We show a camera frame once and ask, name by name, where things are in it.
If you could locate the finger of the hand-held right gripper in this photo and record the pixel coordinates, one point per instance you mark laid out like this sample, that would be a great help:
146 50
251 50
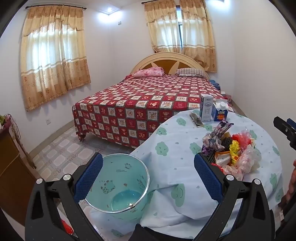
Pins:
292 122
285 131

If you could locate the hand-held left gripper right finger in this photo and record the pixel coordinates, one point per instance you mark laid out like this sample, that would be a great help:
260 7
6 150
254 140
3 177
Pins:
208 178

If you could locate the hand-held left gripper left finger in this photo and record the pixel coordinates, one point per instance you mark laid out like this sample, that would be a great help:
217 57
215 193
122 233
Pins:
89 178

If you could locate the teal plastic bin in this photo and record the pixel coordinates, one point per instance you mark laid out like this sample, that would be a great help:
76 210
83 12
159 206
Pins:
124 183

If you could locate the yellow wrapper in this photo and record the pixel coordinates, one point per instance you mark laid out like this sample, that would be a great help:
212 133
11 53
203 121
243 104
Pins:
234 151

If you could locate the patterned cloth rag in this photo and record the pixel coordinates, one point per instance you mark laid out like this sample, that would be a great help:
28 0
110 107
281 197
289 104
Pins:
217 136

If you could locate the pink transparent plastic bag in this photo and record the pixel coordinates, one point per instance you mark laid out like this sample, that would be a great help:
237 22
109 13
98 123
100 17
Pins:
251 160

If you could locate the small red plastic bag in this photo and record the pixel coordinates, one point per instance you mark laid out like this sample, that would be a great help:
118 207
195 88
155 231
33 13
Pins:
238 139

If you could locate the person's right hand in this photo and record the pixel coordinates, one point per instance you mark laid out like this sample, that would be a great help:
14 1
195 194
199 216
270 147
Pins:
291 183

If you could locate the black ribbed plastic object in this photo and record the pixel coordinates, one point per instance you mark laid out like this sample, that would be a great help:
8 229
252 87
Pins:
227 143

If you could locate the table with light blue cloth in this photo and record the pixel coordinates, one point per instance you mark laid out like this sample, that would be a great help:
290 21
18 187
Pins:
175 143

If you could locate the large red plastic bag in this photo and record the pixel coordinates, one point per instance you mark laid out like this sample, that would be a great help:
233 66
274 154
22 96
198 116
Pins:
67 228

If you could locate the dark snack packet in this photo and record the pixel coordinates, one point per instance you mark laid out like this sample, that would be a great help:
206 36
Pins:
196 120

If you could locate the blue gable-top carton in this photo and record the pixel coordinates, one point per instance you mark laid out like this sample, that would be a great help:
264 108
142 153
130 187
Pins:
220 113

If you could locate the tall white milk carton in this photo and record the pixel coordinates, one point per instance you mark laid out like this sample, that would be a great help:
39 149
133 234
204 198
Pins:
206 109

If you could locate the wooden cabinet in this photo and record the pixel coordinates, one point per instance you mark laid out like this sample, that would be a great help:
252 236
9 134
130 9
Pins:
11 166

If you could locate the stack of blue cloths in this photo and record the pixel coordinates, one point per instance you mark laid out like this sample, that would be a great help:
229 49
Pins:
215 84

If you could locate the bed with red patterned cover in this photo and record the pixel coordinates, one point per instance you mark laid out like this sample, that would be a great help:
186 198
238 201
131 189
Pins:
138 104

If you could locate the pink cloth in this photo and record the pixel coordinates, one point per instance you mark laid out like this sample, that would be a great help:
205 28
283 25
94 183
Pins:
9 119

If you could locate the striped pillow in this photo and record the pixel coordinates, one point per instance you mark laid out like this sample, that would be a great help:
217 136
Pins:
190 71

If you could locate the pink pillow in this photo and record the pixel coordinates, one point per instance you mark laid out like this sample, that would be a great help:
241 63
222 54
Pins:
149 72

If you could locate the cream wooden headboard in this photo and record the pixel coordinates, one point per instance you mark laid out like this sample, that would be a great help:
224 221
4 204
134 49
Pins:
171 62

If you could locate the wide beige patterned curtain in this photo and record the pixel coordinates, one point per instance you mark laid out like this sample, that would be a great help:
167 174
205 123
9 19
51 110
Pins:
53 58

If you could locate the narrow beige patterned curtain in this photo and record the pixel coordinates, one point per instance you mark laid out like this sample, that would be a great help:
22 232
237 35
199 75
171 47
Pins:
198 34

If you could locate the ceiling light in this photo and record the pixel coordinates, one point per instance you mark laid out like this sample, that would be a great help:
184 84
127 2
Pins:
109 10

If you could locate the dark curtain rod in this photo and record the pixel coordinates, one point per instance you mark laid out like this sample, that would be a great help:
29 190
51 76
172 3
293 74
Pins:
161 1
55 4

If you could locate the wall socket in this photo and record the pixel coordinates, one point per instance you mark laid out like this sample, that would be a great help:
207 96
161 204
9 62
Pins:
48 121

